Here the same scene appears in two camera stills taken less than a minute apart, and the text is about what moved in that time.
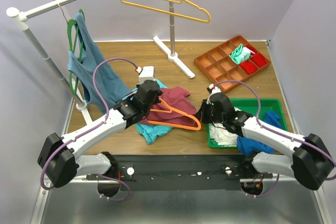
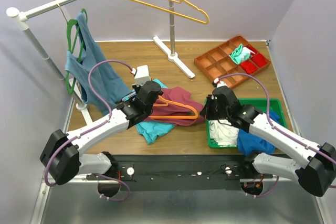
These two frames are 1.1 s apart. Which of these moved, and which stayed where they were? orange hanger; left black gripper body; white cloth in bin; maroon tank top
Moved: orange hanger
Stayed: left black gripper body; maroon tank top; white cloth in bin
